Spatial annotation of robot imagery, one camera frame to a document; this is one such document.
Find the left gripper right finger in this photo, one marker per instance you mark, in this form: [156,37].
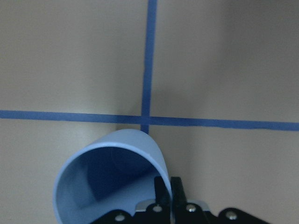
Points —
[179,201]

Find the blue cup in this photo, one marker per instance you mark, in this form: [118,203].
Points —
[116,171]

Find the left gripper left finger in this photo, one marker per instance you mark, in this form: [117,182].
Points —
[163,203]

